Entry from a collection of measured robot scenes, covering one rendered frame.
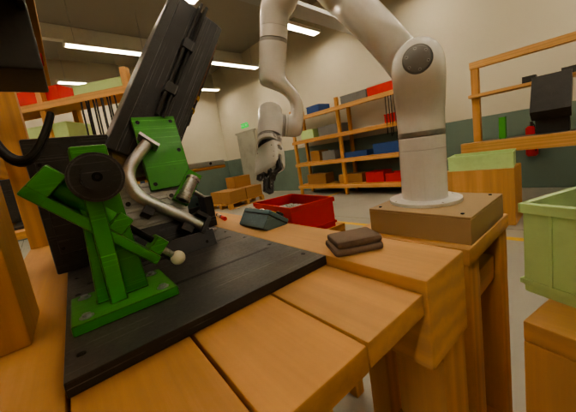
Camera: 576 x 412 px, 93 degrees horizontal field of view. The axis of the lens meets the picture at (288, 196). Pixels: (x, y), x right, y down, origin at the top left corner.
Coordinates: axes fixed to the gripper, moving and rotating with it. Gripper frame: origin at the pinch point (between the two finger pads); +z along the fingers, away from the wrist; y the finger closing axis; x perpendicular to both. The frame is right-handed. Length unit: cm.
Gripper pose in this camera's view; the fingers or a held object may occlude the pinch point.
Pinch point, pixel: (268, 186)
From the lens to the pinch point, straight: 85.5
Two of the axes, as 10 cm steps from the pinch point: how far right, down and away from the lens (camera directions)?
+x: -6.9, -3.1, -6.5
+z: 0.1, 9.0, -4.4
